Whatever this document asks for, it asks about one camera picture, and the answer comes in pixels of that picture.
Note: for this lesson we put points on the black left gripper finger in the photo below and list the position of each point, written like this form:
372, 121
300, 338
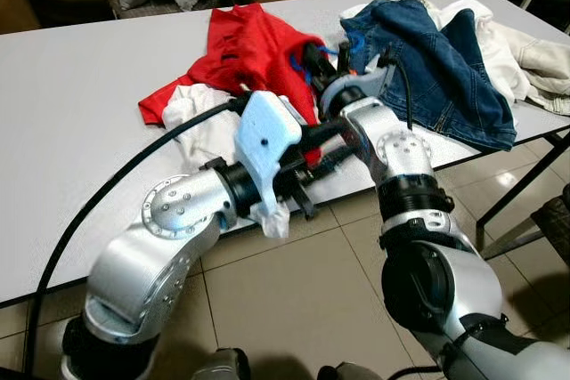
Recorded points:
325, 134
334, 165

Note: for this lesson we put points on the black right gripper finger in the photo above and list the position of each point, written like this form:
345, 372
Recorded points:
312, 51
329, 52

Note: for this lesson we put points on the blue plastic clothes hanger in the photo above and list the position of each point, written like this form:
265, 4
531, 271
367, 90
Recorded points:
296, 67

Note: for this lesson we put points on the red shirt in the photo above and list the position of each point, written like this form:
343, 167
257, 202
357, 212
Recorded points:
240, 51

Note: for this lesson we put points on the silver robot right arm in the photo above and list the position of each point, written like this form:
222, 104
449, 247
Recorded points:
401, 153

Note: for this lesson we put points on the white shirt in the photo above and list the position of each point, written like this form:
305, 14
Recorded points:
191, 113

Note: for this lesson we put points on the cream jacket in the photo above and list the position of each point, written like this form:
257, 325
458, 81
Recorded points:
525, 60

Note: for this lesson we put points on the grey robot left leg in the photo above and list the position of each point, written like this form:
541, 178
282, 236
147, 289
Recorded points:
223, 367

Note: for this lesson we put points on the grey robot leg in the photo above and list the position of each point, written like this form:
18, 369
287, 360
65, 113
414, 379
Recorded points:
223, 367
352, 373

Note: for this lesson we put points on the grey robot right leg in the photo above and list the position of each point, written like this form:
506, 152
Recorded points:
352, 373

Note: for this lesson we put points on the large white table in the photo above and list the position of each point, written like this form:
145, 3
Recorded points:
80, 131

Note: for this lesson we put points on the dark woven metal chair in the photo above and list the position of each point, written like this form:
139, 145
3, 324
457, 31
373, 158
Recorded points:
554, 224

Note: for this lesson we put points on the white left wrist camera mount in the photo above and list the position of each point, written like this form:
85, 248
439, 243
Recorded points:
265, 140

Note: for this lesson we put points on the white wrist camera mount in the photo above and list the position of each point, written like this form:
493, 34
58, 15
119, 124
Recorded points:
374, 82
265, 140

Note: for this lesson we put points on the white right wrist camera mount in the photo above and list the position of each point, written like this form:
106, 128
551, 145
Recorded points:
374, 82

